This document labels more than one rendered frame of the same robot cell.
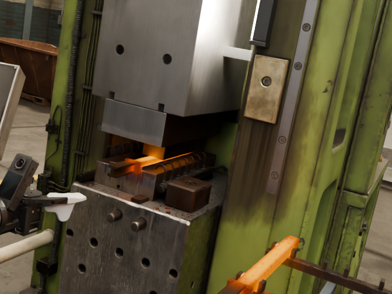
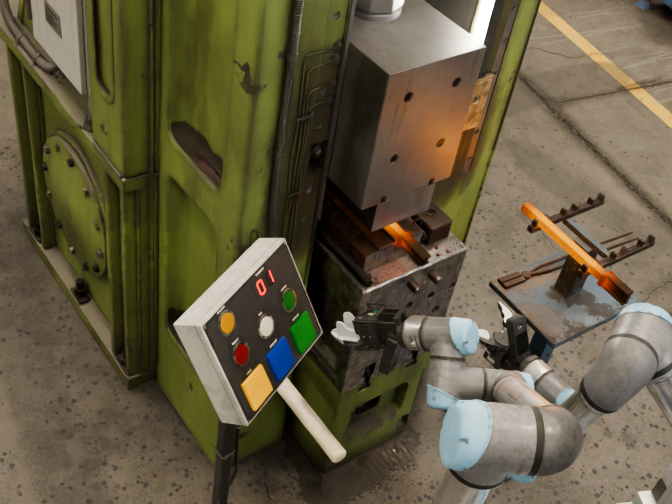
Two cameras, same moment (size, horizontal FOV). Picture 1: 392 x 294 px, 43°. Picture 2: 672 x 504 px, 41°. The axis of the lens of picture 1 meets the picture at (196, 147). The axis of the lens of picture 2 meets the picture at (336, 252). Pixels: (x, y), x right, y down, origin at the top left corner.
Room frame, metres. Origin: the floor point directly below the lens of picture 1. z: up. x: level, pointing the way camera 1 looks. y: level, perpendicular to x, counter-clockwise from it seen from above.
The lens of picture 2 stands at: (0.77, 1.94, 2.63)
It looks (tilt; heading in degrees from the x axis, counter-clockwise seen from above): 43 degrees down; 293
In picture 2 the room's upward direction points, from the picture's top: 11 degrees clockwise
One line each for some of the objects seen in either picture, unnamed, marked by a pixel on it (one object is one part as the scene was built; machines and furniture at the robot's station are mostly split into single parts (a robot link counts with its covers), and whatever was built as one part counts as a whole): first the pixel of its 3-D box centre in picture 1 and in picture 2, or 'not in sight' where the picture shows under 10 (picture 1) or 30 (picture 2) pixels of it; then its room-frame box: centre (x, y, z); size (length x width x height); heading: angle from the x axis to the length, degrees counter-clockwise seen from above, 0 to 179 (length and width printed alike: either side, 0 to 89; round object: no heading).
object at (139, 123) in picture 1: (168, 117); (356, 162); (1.56, 0.10, 1.12); 0.42 x 0.20 x 0.10; 157
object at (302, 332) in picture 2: not in sight; (301, 332); (1.39, 0.63, 1.01); 0.07 x 0.05 x 0.07; 92
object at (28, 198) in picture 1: (11, 211); (511, 354); (0.95, 0.34, 0.97); 0.12 x 0.08 x 0.09; 157
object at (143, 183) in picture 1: (160, 165); (348, 205); (1.56, 0.10, 0.96); 0.42 x 0.20 x 0.09; 157
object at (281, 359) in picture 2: not in sight; (279, 359); (1.39, 0.73, 1.01); 0.07 x 0.05 x 0.07; 92
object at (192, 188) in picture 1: (188, 193); (427, 220); (1.35, 0.00, 0.95); 0.12 x 0.08 x 0.06; 157
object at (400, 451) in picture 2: not in sight; (351, 459); (1.32, 0.20, 0.01); 0.58 x 0.39 x 0.01; 67
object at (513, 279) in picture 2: not in sight; (571, 258); (0.97, -0.45, 0.68); 0.60 x 0.04 x 0.01; 61
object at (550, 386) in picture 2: not in sight; (557, 398); (0.80, 0.40, 0.98); 0.11 x 0.08 x 0.09; 157
